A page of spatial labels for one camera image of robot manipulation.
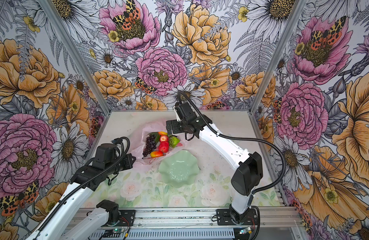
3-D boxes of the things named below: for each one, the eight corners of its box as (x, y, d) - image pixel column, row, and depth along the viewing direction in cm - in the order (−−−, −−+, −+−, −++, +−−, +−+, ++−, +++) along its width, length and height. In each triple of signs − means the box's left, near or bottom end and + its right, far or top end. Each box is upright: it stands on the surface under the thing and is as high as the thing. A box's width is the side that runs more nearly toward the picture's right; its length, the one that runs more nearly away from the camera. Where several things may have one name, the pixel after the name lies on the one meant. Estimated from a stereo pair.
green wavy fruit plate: (159, 188, 85) (156, 183, 79) (163, 156, 98) (161, 150, 92) (199, 188, 85) (199, 183, 79) (197, 156, 98) (198, 150, 92)
